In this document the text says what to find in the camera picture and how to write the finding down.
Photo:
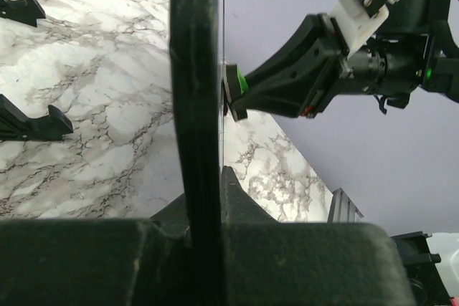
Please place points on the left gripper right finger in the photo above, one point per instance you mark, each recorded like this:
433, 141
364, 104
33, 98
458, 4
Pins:
271, 263

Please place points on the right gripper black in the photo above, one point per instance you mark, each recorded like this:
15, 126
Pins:
293, 92

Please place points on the whiteboard stand left foot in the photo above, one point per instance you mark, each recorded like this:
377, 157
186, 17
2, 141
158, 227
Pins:
22, 11

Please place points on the whiteboard stand foot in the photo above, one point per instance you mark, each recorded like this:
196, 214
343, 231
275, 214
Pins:
16, 126
22, 11

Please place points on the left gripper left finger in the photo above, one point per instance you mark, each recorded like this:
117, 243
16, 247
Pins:
97, 261

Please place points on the white whiteboard black frame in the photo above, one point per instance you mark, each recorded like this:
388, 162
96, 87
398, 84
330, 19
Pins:
196, 86

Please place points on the aluminium extrusion frame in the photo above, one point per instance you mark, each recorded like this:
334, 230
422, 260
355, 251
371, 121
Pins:
343, 209

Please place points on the green black whiteboard eraser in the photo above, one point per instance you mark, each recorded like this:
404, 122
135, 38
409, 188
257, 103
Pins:
234, 87

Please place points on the whiteboard stand right foot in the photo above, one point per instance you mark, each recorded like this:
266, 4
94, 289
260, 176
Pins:
16, 126

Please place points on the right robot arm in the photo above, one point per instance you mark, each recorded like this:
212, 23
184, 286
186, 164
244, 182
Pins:
382, 48

